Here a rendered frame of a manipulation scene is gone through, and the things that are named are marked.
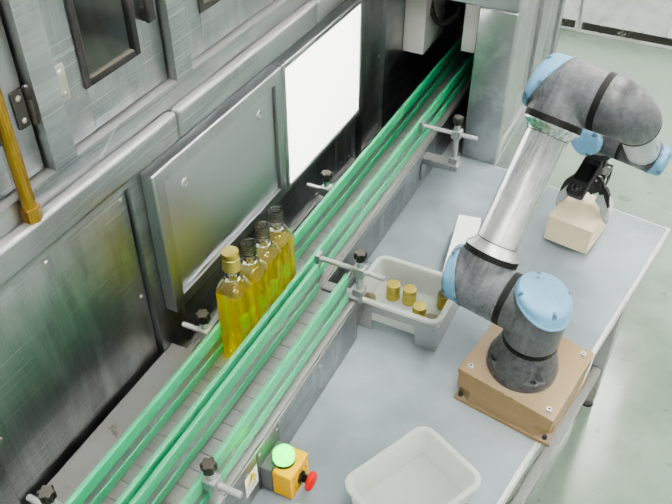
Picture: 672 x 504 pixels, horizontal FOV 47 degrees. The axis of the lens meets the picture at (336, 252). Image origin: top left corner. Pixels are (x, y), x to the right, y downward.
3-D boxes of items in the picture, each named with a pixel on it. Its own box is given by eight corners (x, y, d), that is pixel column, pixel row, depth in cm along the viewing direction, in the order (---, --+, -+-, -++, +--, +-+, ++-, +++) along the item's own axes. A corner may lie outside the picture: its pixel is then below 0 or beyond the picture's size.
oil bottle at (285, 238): (276, 289, 180) (271, 216, 166) (298, 296, 178) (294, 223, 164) (264, 304, 176) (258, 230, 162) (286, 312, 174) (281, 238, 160)
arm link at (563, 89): (490, 330, 154) (616, 68, 141) (426, 295, 160) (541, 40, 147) (506, 322, 165) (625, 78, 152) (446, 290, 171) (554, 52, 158)
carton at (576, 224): (607, 223, 216) (614, 202, 211) (585, 254, 206) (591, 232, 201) (566, 208, 222) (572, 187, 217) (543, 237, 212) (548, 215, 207)
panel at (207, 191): (352, 109, 222) (353, -7, 200) (361, 112, 221) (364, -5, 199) (165, 309, 161) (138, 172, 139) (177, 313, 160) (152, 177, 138)
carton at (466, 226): (478, 235, 215) (481, 218, 212) (464, 292, 198) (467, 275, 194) (456, 231, 217) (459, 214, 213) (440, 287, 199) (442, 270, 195)
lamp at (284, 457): (279, 446, 154) (279, 437, 152) (299, 455, 152) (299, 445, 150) (268, 463, 150) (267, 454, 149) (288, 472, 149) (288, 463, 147)
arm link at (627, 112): (677, 87, 138) (679, 143, 182) (618, 66, 142) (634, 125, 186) (646, 147, 139) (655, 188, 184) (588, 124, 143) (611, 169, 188)
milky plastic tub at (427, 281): (378, 277, 202) (379, 252, 196) (460, 304, 194) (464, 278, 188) (349, 321, 190) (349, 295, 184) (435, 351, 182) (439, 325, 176)
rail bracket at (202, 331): (193, 343, 168) (185, 298, 159) (219, 353, 165) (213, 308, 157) (182, 355, 165) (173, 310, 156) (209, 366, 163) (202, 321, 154)
